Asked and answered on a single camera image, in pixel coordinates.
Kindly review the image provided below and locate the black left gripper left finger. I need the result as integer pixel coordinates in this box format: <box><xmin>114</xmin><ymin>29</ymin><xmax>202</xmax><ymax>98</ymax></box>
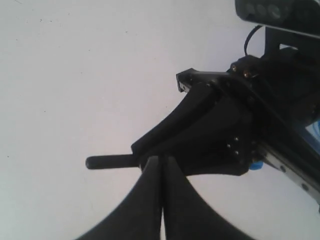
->
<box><xmin>79</xmin><ymin>156</ymin><xmax>162</xmax><ymax>240</ymax></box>

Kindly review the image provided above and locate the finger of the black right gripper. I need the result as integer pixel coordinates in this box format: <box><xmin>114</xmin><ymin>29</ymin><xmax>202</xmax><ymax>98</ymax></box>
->
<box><xmin>142</xmin><ymin>96</ymin><xmax>254</xmax><ymax>176</ymax></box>
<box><xmin>131</xmin><ymin>83</ymin><xmax>222</xmax><ymax>158</ymax></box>

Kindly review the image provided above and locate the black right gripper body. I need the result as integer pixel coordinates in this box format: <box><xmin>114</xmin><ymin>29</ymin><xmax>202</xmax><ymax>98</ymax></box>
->
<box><xmin>176</xmin><ymin>55</ymin><xmax>320</xmax><ymax>201</ymax></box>

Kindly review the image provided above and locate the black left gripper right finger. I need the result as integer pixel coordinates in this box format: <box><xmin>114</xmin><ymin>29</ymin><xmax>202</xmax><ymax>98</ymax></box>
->
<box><xmin>162</xmin><ymin>157</ymin><xmax>252</xmax><ymax>240</ymax></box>

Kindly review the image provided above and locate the black paintbrush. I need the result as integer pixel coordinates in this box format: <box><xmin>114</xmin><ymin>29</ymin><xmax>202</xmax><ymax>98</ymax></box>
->
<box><xmin>85</xmin><ymin>154</ymin><xmax>139</xmax><ymax>170</ymax></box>

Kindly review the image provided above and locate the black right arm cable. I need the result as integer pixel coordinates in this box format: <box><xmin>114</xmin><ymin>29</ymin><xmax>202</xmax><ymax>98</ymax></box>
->
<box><xmin>243</xmin><ymin>24</ymin><xmax>265</xmax><ymax>57</ymax></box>

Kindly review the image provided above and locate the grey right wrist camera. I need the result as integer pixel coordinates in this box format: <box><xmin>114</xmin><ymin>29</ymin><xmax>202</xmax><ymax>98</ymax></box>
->
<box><xmin>234</xmin><ymin>0</ymin><xmax>320</xmax><ymax>38</ymax></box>

